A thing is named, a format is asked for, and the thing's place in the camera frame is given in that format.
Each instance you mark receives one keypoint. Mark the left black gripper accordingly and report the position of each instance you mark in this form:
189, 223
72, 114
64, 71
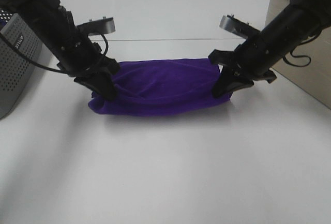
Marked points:
81, 57

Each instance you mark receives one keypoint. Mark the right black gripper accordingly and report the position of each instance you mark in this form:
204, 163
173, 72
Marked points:
254, 56

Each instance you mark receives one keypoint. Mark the purple towel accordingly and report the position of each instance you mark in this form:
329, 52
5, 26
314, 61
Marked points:
161, 88

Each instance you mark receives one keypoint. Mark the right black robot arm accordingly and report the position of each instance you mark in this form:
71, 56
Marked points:
301, 21

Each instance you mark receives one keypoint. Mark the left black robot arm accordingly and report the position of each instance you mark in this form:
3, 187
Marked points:
44, 17

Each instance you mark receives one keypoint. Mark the grey perforated plastic basket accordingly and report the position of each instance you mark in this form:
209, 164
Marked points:
15, 71

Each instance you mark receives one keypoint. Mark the beige bin with grey rim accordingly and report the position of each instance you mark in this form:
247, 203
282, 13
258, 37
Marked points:
315, 78

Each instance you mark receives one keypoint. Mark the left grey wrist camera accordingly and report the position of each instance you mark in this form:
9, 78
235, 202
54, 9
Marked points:
96, 27

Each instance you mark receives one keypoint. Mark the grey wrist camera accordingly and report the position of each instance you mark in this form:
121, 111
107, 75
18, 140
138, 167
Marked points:
233, 25
96, 27

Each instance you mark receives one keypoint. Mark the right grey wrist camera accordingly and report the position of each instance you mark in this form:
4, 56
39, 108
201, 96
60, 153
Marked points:
233, 25

